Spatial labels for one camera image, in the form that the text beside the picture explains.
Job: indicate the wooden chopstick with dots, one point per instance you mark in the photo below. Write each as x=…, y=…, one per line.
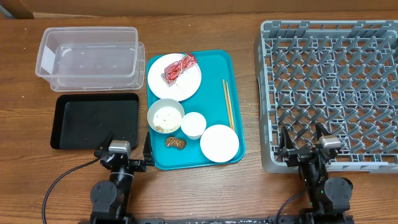
x=226, y=99
x=231, y=117

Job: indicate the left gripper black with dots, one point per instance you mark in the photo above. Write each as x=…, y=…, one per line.
x=140, y=166

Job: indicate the clear plastic waste bin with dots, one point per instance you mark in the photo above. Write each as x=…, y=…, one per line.
x=91, y=59

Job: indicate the black rectangular tray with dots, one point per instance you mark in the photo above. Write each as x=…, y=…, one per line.
x=84, y=121

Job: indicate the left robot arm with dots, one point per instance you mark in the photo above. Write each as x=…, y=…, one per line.
x=110, y=198

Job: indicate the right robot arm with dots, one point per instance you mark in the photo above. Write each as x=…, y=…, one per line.
x=329, y=197

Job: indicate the white paper cup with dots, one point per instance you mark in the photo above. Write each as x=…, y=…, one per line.
x=193, y=125

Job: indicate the red snack wrapper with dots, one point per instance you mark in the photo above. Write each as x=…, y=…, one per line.
x=175, y=69

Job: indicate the small white plate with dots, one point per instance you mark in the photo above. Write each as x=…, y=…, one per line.
x=219, y=143

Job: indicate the grey dishwasher rack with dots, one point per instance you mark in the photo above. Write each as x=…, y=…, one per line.
x=342, y=74

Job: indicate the brown walnut-like food piece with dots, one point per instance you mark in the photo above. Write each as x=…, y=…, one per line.
x=172, y=141

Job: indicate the large white plate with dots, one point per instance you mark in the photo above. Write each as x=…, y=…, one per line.
x=169, y=85

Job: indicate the grey bowl of rice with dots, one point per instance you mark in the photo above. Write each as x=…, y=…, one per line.
x=165, y=116

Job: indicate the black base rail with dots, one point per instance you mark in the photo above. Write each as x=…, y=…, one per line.
x=217, y=221

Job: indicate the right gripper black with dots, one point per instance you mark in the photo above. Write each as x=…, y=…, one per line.
x=306, y=154

